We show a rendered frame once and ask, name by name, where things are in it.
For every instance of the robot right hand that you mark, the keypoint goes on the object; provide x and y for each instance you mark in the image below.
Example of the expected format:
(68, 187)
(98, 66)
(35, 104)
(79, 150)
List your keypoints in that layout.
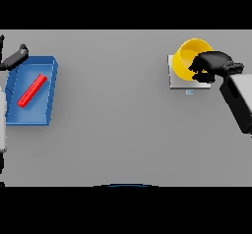
(213, 62)

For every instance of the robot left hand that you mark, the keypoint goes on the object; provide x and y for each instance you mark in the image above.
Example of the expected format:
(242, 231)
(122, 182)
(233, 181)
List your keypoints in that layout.
(14, 58)

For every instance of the yellow bowl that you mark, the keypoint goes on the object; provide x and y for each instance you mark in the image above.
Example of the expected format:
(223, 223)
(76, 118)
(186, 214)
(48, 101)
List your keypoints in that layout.
(187, 59)

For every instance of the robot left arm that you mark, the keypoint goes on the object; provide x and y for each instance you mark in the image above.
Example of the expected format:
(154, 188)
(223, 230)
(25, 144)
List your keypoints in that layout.
(2, 120)

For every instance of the pale square measuring scale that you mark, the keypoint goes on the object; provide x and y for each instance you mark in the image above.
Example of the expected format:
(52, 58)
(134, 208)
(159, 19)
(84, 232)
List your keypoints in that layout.
(183, 83)

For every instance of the red beaker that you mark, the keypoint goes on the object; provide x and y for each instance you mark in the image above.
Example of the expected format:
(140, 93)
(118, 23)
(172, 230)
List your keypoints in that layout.
(31, 90)

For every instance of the blue tray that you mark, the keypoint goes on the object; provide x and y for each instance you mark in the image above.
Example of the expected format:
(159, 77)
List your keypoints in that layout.
(31, 92)

